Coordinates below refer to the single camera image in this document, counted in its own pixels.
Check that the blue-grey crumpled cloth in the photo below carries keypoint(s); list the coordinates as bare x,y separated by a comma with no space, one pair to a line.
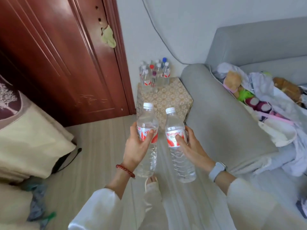
37,203

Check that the white tote bag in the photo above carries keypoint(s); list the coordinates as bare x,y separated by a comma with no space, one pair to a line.
275,134

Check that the person's leg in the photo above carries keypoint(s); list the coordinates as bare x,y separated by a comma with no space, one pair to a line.
151,208

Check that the gold patterned stool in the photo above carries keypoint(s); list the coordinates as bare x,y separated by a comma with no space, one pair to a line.
168,98

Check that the person's right thumb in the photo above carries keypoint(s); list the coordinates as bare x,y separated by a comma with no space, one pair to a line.
181,141

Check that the pile of white clothes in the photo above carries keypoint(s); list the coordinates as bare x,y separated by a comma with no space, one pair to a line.
285,112

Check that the pale green door hanger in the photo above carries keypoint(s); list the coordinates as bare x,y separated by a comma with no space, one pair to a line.
108,37

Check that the brown teddy bear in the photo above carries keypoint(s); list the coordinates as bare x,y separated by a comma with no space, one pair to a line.
232,81

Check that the green clip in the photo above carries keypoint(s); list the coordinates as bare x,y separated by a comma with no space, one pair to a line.
50,216

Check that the tree-print brown pillow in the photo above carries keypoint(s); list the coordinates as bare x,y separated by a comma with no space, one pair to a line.
10,102

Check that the person's left thumb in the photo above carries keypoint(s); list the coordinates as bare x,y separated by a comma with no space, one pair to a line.
148,136

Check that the person's right forearm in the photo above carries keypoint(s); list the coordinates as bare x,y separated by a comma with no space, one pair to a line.
249,205

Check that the clear red-label water bottle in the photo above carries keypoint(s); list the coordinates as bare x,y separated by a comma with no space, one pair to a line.
175,126
147,120

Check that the grey smartwatch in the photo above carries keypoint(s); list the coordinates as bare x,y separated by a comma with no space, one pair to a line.
215,171

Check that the person's right hand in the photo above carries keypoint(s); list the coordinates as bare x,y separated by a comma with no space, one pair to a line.
195,153

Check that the pink and white plush toy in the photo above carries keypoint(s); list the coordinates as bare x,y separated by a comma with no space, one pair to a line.
260,106

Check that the white slipper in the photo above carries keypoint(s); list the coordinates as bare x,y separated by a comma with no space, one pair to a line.
151,180

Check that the person's left forearm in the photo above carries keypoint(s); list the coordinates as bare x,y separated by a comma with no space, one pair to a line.
105,203

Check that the cluster of clear plastic bottles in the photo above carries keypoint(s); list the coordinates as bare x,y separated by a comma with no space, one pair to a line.
154,75

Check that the grey fabric sofa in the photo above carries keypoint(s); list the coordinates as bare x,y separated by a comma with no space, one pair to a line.
223,122

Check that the green plush toy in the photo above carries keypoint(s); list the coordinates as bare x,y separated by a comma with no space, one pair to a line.
244,94

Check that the person's left hand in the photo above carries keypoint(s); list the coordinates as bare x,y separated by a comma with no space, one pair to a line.
134,150

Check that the dark brown plush toy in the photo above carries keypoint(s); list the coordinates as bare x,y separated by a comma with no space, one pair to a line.
287,88

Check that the brown wooden door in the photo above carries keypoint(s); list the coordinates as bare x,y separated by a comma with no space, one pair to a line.
60,57

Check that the beige bedding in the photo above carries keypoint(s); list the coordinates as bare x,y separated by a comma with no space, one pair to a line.
31,143

